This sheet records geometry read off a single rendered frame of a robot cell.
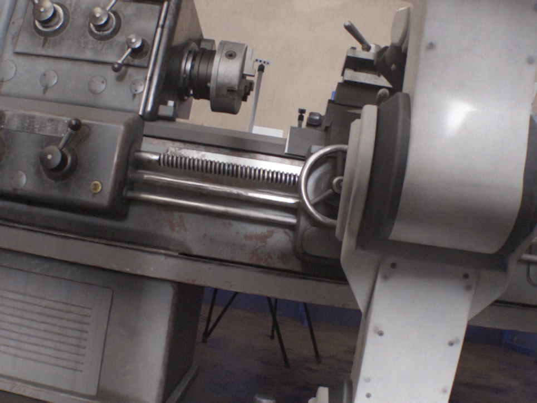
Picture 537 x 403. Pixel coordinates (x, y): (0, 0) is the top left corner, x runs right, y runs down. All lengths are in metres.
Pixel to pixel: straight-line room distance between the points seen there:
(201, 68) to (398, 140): 1.29
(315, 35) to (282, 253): 3.96
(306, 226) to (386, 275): 0.73
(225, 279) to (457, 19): 0.92
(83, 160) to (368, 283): 0.95
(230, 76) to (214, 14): 3.69
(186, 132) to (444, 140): 1.09
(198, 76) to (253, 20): 3.59
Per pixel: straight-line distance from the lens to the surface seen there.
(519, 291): 1.59
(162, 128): 1.45
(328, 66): 5.04
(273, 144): 1.41
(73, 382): 1.45
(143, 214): 1.44
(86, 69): 1.56
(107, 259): 1.28
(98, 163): 1.32
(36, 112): 1.43
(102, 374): 1.42
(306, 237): 1.21
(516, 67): 0.45
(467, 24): 0.44
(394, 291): 0.52
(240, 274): 1.21
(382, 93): 1.17
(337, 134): 1.27
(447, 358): 0.55
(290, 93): 4.90
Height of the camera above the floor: 0.48
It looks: 7 degrees up
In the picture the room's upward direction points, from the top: 9 degrees clockwise
